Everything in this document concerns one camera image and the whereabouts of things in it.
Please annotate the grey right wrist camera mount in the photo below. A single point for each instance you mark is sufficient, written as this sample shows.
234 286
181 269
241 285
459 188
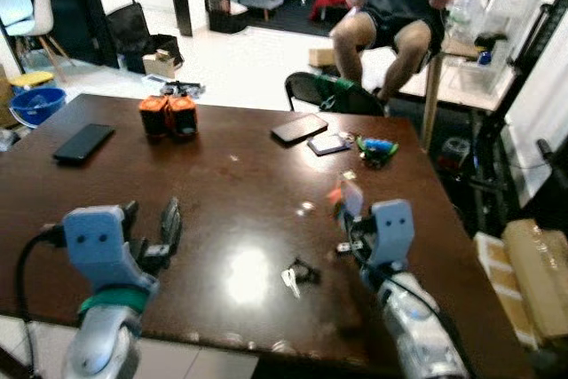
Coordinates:
392 232

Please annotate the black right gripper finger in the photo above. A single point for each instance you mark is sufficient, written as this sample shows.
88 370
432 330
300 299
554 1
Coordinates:
353 203

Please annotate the black flat wallet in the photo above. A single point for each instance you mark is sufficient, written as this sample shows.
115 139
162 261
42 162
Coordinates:
299 128

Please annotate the white chair with wooden legs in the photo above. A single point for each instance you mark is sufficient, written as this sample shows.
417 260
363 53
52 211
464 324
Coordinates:
35 15

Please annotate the black folding chair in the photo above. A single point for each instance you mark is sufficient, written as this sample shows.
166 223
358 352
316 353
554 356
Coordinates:
311 90

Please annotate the long brown cardboard box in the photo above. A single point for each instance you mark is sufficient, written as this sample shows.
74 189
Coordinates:
541 272

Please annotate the black smartphone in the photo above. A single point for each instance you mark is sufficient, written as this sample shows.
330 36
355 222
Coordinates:
84 143

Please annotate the small dark card with white face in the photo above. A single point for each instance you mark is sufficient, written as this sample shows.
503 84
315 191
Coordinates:
328 144

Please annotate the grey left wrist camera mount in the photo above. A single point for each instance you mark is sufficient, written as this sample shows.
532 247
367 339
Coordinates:
98 246

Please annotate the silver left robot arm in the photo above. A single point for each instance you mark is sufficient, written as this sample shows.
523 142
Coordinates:
106 335

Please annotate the blue plastic bucket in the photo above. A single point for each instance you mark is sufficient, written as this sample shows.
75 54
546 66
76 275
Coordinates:
37 106

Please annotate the black bag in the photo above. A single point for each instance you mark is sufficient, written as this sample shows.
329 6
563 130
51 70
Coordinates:
133 28

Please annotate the small cardboard box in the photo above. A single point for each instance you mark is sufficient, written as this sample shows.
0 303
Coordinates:
160 65

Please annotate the black metal stand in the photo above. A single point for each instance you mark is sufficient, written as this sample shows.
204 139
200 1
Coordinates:
524 68

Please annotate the dark brown wooden table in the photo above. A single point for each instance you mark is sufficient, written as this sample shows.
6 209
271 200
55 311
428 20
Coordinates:
231 201

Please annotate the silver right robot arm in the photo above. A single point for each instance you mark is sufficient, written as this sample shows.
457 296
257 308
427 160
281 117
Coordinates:
417 326

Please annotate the flat white and tan box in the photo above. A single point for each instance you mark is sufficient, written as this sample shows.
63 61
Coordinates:
495 281

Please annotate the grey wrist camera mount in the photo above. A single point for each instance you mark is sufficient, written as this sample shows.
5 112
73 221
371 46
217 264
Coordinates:
392 232
98 246

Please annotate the orange and black battery pack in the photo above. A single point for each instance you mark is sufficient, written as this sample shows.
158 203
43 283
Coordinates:
183 117
153 117

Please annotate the yellow plastic lid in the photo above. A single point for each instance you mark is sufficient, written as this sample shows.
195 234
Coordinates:
31 79

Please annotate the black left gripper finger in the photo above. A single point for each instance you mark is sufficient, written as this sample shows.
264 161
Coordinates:
130 219
170 224

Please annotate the black bin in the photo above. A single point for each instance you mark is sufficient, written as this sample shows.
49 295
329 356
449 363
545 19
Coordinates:
217 6

